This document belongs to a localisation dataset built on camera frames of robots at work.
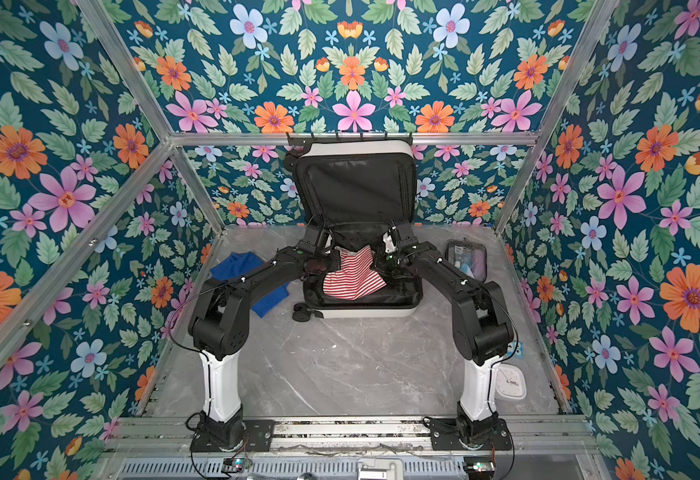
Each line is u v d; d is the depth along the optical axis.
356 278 0.96
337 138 0.89
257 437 0.73
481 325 0.51
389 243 0.86
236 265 1.04
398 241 0.75
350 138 0.92
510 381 0.78
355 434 0.75
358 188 0.90
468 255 1.11
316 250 0.77
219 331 0.53
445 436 0.74
